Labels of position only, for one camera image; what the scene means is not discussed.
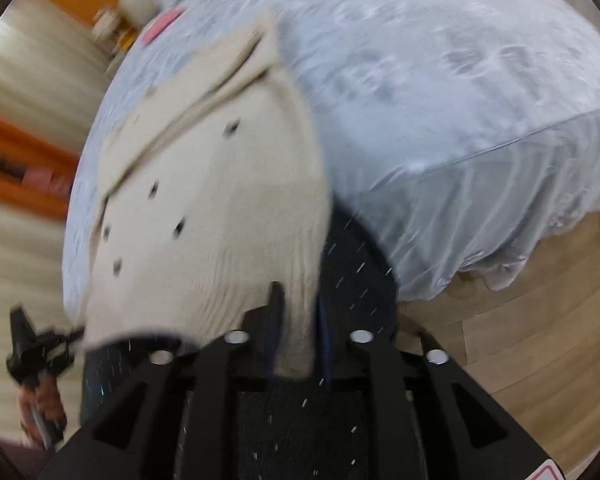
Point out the white feather table lamp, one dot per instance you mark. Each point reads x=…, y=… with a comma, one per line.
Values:
x=105, y=20

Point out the person's left hand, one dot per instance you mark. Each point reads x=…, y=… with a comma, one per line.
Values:
x=45, y=405

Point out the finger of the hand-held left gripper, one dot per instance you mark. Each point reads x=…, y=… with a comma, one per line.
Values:
x=67, y=342

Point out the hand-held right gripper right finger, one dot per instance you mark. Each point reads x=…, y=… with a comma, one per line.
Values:
x=326, y=345

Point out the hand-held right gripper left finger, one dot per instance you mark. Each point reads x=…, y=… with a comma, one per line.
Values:
x=276, y=330

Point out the bed with butterfly cover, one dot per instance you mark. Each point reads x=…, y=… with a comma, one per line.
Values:
x=430, y=85

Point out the person's dark speckled clothing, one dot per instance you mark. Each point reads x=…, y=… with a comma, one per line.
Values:
x=352, y=270

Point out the beige pleated curtain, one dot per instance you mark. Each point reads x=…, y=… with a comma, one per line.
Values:
x=40, y=60
x=20, y=270

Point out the beige towel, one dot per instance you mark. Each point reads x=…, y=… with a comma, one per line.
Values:
x=205, y=210

